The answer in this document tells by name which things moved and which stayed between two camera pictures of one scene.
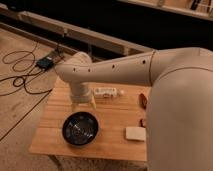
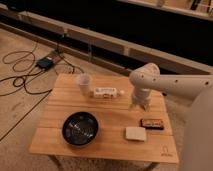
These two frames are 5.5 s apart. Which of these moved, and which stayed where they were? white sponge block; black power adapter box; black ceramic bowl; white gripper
Moved: white gripper
Stayed: black ceramic bowl; black power adapter box; white sponge block
